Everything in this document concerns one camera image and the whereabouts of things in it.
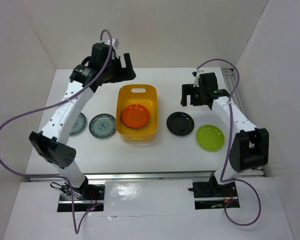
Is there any large blue floral plate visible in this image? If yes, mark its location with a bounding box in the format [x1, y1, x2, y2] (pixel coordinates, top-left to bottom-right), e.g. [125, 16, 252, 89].
[69, 112, 87, 136]

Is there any small blue floral plate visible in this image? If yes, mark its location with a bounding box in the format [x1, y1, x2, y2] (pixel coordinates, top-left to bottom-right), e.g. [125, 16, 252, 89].
[88, 113, 116, 139]

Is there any green plate near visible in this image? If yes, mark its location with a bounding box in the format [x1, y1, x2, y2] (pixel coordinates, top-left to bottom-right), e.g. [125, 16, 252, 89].
[195, 124, 225, 152]

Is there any yellow plastic bin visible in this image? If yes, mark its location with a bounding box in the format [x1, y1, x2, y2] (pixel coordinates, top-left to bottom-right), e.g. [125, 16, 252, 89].
[115, 84, 158, 142]

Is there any front aluminium rail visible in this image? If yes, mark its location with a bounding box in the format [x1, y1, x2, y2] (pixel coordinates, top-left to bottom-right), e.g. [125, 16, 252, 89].
[29, 168, 265, 182]

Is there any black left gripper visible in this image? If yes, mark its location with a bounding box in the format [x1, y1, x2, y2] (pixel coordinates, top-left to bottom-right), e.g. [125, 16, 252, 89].
[102, 53, 136, 84]

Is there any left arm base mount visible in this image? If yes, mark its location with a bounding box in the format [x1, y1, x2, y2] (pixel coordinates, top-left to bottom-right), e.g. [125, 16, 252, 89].
[50, 182, 105, 213]

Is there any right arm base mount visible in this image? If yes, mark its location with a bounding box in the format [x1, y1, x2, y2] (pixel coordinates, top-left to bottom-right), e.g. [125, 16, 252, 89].
[188, 182, 240, 210]

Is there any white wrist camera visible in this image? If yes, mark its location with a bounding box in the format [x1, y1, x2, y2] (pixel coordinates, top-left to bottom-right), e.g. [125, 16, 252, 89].
[111, 38, 120, 59]
[192, 70, 205, 88]

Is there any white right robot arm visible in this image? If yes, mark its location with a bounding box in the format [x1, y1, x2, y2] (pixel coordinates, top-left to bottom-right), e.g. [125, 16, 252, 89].
[180, 71, 270, 196]

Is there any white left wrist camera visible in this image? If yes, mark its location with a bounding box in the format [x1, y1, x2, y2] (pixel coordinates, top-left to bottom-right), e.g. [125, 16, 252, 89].
[111, 38, 120, 59]

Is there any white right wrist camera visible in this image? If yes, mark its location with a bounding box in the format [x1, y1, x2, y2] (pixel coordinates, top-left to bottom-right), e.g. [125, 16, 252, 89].
[192, 70, 205, 88]

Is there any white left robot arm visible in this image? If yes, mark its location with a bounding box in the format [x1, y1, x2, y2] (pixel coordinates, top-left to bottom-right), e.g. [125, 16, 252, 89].
[29, 38, 136, 200]

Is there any black plate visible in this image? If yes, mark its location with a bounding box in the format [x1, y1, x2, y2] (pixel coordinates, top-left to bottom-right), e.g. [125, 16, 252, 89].
[166, 111, 195, 137]

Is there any orange plate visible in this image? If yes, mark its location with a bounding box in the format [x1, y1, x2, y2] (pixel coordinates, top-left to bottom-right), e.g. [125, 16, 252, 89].
[121, 104, 150, 129]

